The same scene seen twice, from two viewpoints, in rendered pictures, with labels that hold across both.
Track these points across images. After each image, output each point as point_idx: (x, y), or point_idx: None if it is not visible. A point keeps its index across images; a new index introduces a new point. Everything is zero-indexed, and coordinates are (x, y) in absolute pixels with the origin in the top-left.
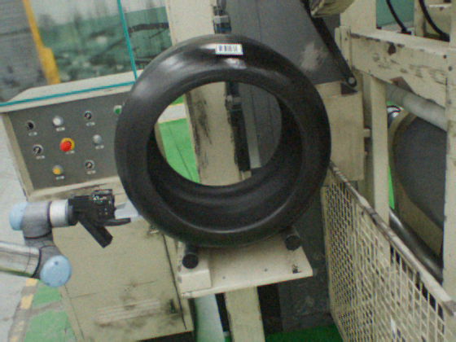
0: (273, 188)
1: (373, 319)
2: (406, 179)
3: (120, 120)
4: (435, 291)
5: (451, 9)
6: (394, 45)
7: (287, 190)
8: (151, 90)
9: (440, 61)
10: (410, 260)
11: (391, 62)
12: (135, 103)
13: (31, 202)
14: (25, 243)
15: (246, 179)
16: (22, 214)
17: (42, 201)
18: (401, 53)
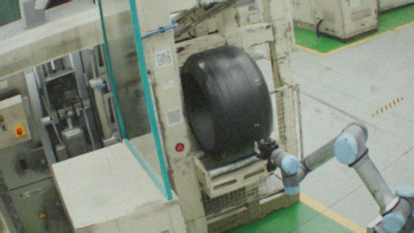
0: (202, 137)
1: None
2: None
3: (264, 86)
4: (284, 87)
5: (223, 20)
6: (183, 46)
7: (209, 129)
8: (258, 66)
9: (220, 39)
10: (270, 91)
11: (180, 55)
12: (261, 74)
13: (285, 155)
14: (297, 175)
15: (199, 141)
16: (294, 156)
17: (281, 154)
18: (190, 47)
